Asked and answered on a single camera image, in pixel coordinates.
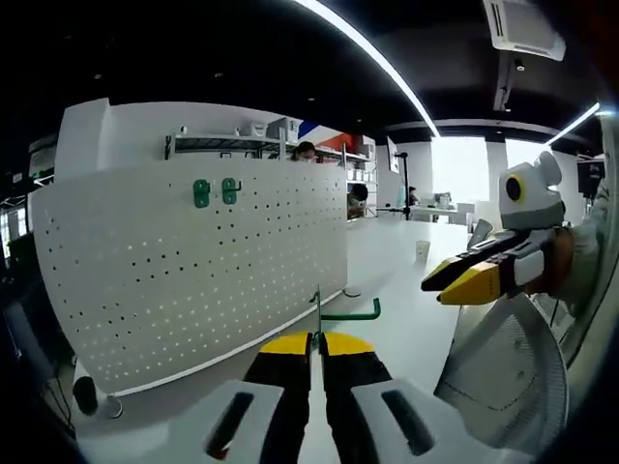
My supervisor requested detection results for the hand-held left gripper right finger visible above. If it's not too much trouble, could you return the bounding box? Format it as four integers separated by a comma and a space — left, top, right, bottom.
321, 331, 489, 464

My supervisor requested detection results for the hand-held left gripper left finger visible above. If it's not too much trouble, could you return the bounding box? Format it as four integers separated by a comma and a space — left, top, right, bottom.
178, 331, 314, 464

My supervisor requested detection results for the green hook assembly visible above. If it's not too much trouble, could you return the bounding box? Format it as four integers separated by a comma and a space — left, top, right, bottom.
309, 284, 384, 355
221, 177, 244, 205
192, 178, 215, 210

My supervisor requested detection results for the white perforated mounting plate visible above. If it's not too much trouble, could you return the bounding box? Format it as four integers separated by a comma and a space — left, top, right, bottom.
29, 157, 365, 420

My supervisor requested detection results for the person's right hand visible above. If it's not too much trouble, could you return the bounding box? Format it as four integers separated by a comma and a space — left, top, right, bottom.
530, 225, 577, 299

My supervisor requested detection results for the grey mesh office chair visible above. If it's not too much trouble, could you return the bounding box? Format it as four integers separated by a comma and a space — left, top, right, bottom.
433, 294, 571, 450

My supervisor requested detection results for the short ceiling light strip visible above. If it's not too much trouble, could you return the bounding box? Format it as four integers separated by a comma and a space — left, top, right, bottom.
547, 101, 602, 147

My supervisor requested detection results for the black tripod stand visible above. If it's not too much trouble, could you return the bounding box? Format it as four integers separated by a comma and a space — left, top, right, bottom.
375, 151, 418, 221

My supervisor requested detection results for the ceiling air conditioner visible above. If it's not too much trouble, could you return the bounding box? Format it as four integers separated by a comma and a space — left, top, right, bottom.
482, 0, 568, 63

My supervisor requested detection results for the black rounded object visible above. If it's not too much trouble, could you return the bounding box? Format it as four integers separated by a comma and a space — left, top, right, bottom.
72, 375, 101, 418

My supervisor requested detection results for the long ceiling light strip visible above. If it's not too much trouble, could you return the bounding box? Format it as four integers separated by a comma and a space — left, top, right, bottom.
293, 0, 442, 139

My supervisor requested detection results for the metal storage shelf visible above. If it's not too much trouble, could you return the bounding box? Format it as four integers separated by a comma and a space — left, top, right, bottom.
163, 115, 377, 194

